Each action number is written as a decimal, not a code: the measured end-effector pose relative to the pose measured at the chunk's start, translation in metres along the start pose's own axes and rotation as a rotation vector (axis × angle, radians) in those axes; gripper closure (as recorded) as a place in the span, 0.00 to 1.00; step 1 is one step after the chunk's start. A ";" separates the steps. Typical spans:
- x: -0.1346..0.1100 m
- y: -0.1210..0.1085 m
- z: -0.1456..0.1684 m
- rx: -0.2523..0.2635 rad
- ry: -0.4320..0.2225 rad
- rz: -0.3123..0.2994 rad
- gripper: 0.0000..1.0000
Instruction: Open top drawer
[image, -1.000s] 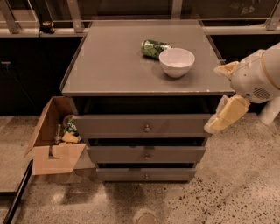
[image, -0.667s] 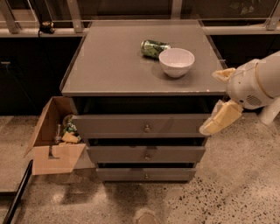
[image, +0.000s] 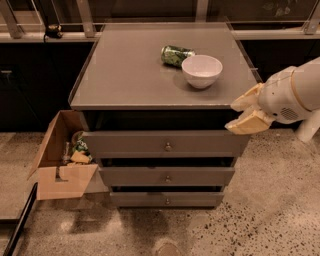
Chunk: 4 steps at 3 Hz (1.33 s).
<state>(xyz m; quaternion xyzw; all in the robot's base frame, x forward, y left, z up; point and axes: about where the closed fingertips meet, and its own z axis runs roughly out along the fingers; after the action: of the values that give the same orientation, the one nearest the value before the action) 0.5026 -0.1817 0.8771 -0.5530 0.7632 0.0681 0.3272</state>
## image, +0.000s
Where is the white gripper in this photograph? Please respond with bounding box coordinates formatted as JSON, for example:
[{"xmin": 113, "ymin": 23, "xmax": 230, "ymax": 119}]
[{"xmin": 225, "ymin": 65, "xmax": 311, "ymax": 135}]

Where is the grey top drawer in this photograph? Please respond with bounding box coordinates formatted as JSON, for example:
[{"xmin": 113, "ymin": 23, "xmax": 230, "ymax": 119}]
[{"xmin": 83, "ymin": 130, "xmax": 249, "ymax": 159}]

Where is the grey drawer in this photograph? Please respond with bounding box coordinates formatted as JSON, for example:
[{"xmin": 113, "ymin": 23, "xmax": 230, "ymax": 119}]
[
  {"xmin": 99, "ymin": 167, "xmax": 235, "ymax": 186},
  {"xmin": 83, "ymin": 130, "xmax": 249, "ymax": 159},
  {"xmin": 110, "ymin": 192, "xmax": 224, "ymax": 207}
]

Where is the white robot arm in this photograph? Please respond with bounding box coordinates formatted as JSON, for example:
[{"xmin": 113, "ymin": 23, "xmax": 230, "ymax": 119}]
[{"xmin": 225, "ymin": 58, "xmax": 320, "ymax": 142}]

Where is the grey middle drawer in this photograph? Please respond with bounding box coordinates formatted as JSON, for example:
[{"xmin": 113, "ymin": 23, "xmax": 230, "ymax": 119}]
[{"xmin": 99, "ymin": 167, "xmax": 235, "ymax": 186}]

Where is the grey drawer cabinet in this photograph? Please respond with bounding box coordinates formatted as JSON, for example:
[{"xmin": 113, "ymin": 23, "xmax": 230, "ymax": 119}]
[{"xmin": 69, "ymin": 23, "xmax": 261, "ymax": 194}]

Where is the grey bottom drawer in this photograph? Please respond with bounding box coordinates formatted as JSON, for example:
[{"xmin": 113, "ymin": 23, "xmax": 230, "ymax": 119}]
[{"xmin": 110, "ymin": 192, "xmax": 224, "ymax": 207}]

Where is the open cardboard box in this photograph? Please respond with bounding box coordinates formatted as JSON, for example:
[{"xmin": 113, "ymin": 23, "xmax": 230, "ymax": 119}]
[{"xmin": 28, "ymin": 110, "xmax": 98, "ymax": 200}]

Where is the white ceramic bowl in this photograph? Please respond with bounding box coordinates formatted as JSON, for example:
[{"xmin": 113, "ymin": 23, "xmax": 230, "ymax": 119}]
[{"xmin": 182, "ymin": 55, "xmax": 223, "ymax": 89}]

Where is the green soda can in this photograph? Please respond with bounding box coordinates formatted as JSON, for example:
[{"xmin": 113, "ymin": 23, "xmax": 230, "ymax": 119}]
[{"xmin": 161, "ymin": 45, "xmax": 195, "ymax": 67}]

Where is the green snack bag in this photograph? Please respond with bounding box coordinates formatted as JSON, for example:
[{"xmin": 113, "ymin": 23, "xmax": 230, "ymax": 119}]
[{"xmin": 71, "ymin": 131, "xmax": 92, "ymax": 163}]

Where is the yellow sponge piece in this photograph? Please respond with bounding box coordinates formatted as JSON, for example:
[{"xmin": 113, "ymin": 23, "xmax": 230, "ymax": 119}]
[{"xmin": 71, "ymin": 151, "xmax": 90, "ymax": 164}]

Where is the clear bottle in box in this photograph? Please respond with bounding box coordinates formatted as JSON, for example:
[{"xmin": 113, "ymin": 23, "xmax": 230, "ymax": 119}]
[{"xmin": 61, "ymin": 142, "xmax": 71, "ymax": 165}]

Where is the small dark object on ledge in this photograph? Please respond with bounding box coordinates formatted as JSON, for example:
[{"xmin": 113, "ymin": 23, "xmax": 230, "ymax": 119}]
[{"xmin": 45, "ymin": 24, "xmax": 63, "ymax": 39}]

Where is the black bar on floor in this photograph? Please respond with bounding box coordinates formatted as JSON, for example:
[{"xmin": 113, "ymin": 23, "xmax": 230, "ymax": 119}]
[{"xmin": 0, "ymin": 183, "xmax": 38, "ymax": 256}]

